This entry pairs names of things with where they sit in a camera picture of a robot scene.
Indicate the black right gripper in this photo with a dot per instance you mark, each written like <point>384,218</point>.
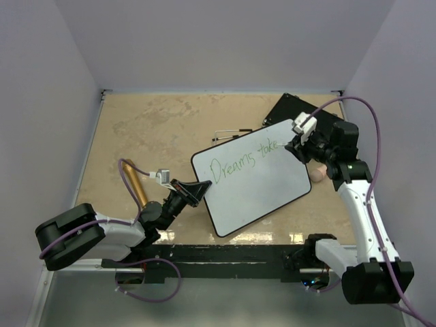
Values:
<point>299,150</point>

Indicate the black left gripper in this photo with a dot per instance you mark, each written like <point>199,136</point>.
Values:
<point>191,193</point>

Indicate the white whiteboard black frame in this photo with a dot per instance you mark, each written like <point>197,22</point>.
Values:
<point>252,177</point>

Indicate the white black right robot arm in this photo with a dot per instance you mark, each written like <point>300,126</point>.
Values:
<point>374,273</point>

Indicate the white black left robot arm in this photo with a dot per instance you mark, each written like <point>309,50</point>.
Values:
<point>82,233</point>

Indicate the pink beige cylinder toy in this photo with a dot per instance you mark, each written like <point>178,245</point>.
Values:
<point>318,174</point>

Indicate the black ribbed board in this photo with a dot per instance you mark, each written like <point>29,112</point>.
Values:
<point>290,106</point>

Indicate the gold toy microphone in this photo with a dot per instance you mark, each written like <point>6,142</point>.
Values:
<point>134,182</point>

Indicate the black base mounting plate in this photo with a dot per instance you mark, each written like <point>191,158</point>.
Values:
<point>286,263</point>

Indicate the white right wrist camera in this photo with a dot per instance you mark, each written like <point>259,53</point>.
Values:
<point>303,126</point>

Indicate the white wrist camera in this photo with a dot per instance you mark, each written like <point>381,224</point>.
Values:
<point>303,126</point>
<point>161,177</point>

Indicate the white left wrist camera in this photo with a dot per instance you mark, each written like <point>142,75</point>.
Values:
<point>161,177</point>

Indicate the black wire whiteboard stand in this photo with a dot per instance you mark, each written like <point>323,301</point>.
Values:
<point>227,134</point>

